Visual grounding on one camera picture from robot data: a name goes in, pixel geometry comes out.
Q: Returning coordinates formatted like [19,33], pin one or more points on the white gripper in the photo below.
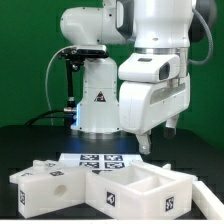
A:
[143,106]

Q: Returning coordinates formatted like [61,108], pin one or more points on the white cabinet body box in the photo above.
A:
[140,192]

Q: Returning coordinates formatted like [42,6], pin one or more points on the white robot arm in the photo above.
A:
[126,27]

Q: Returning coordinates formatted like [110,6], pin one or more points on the white cabinet top block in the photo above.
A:
[51,191]

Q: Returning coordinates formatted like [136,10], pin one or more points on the white marker base sheet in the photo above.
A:
[99,162]

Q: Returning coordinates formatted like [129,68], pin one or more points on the white L-shaped obstacle frame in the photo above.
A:
[211,207]

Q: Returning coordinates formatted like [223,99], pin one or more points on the black camera stand pole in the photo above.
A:
[70,83]

